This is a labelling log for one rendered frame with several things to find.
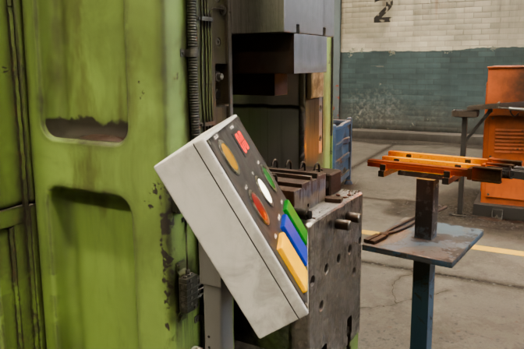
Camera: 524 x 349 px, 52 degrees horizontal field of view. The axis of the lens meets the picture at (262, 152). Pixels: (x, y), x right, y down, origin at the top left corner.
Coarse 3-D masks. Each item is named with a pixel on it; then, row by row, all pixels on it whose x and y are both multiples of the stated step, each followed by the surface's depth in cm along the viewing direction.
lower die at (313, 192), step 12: (276, 168) 158; (288, 180) 143; (300, 180) 143; (324, 180) 151; (288, 192) 136; (300, 192) 138; (312, 192) 145; (324, 192) 152; (300, 204) 139; (312, 204) 145
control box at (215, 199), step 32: (224, 128) 86; (192, 160) 71; (224, 160) 75; (256, 160) 97; (192, 192) 72; (224, 192) 72; (256, 192) 83; (192, 224) 73; (224, 224) 72; (256, 224) 73; (224, 256) 73; (256, 256) 73; (256, 288) 74; (288, 288) 73; (256, 320) 74; (288, 320) 74
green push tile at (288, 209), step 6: (288, 204) 99; (288, 210) 96; (294, 210) 102; (288, 216) 96; (294, 216) 99; (294, 222) 96; (300, 222) 101; (300, 228) 98; (300, 234) 96; (306, 234) 101; (306, 240) 97
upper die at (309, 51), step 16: (240, 48) 136; (256, 48) 134; (272, 48) 132; (288, 48) 130; (304, 48) 134; (320, 48) 142; (240, 64) 137; (256, 64) 135; (272, 64) 133; (288, 64) 130; (304, 64) 135; (320, 64) 143
